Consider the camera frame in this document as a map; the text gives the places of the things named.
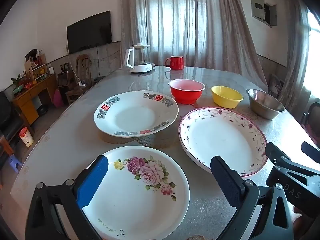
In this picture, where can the dark sofa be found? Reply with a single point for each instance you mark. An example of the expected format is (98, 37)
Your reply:
(8, 120)

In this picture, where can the white plate with pink roses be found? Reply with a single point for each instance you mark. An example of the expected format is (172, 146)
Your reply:
(140, 205)

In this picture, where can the dark mesh chair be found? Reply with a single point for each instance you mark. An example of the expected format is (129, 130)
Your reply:
(312, 120)

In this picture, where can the grey wall electrical box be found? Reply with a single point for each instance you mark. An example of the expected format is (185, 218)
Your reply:
(257, 7)

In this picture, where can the pink bag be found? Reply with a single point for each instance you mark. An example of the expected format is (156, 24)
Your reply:
(58, 100)

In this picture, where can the black flat television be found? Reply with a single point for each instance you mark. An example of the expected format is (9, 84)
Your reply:
(88, 32)

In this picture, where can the white electric glass kettle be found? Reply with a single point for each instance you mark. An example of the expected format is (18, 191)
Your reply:
(140, 62)

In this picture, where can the grey printed sack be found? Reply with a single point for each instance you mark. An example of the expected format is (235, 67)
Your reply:
(276, 86)

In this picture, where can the stainless steel bowl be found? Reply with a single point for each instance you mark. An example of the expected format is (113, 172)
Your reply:
(265, 107)

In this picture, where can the yellow bowl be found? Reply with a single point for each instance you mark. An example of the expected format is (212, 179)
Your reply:
(226, 100)

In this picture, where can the black speaker box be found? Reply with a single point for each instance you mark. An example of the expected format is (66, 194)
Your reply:
(63, 82)

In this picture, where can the wide grey sheer curtain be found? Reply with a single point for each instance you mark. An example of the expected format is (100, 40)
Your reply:
(175, 17)

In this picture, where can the white plate with red characters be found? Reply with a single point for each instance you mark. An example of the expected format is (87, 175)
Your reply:
(136, 116)

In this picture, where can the orange wooden desk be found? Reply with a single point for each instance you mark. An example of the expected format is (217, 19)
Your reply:
(25, 102)

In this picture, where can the orange and white bin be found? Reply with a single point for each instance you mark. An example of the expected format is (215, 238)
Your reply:
(26, 137)

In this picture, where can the white plate with purple flowers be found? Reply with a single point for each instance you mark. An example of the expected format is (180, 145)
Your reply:
(220, 140)

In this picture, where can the blue plastic stool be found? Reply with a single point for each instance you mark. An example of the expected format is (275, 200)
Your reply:
(15, 162)

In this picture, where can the bright side window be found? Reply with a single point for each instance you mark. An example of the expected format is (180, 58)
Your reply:
(313, 50)

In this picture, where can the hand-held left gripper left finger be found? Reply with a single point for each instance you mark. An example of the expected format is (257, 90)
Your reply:
(92, 182)

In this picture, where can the red bowl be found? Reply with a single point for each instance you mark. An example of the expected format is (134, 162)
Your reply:
(186, 95)

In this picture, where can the red mug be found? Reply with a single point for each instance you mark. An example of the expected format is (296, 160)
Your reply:
(176, 63)

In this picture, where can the white power strip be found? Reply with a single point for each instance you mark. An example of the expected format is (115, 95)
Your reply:
(82, 83)

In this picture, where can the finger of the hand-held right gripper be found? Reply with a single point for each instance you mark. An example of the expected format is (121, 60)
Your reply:
(275, 152)
(311, 151)

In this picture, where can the black low bench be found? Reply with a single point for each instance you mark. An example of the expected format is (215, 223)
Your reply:
(98, 78)

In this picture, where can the brown wooden chair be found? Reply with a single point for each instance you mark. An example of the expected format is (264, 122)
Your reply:
(82, 65)

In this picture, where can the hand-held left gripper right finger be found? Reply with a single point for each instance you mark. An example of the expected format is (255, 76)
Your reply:
(225, 180)

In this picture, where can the small cluttered display shelf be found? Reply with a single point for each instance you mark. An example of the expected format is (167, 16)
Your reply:
(37, 67)

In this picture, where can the narrow grey side curtain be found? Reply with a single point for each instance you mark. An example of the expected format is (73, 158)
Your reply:
(297, 55)

